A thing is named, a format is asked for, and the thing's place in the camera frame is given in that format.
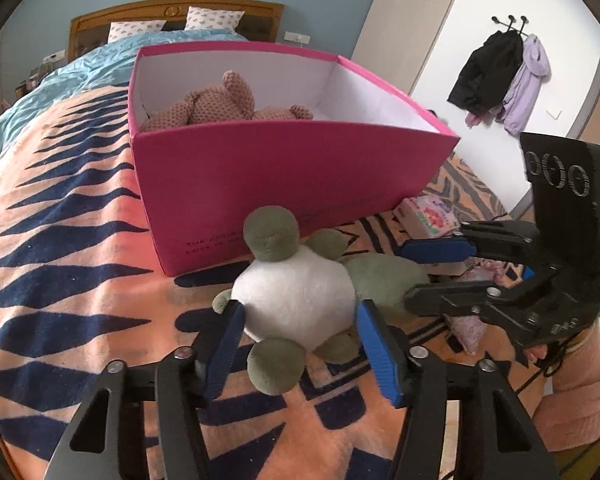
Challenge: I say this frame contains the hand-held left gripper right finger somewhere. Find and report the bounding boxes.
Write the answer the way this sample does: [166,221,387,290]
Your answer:
[354,299,561,480]

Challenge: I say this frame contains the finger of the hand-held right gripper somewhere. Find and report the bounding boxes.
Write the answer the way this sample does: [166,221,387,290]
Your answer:
[400,219,542,267]
[404,279,532,322]

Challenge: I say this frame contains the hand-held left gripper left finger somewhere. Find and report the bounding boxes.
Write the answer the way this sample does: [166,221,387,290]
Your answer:
[42,300,247,480]

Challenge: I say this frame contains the floral tissue pack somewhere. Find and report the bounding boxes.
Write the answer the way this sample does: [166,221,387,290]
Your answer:
[396,195,463,241]

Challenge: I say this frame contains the green and white plush turtle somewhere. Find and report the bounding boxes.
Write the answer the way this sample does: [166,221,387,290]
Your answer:
[211,205,431,395]

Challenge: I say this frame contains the pink cardboard box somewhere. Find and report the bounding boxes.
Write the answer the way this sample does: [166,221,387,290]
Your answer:
[128,42,461,277]

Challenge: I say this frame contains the person's right forearm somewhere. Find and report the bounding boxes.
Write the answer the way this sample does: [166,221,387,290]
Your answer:
[530,320,600,466]

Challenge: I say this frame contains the pink patterned packet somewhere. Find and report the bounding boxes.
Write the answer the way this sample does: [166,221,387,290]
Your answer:
[445,260,523,356]

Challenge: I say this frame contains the lilac jacket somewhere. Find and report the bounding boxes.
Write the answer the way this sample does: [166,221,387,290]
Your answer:
[496,34,551,136]

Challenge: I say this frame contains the black jacket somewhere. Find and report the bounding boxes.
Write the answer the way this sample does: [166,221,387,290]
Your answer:
[447,30,524,113]

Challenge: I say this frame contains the orange and navy patterned blanket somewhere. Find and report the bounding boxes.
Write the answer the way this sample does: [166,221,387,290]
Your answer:
[0,85,531,480]

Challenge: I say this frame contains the beige wooden panel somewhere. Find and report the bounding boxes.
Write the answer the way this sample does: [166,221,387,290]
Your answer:
[352,0,471,97]

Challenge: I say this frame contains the brown plush bear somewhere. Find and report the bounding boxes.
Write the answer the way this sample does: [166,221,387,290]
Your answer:
[142,71,315,131]

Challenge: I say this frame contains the wooden headboard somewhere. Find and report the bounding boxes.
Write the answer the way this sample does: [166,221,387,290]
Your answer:
[69,1,286,63]

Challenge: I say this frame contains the light blue duvet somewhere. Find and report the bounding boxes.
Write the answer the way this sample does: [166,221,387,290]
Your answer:
[0,27,251,186]

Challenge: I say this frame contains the white dotted pillow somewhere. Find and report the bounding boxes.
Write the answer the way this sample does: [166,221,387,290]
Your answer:
[107,20,168,44]
[185,6,245,32]

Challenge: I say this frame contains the black wall hooks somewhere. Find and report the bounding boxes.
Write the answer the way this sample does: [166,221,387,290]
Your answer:
[491,14,531,36]

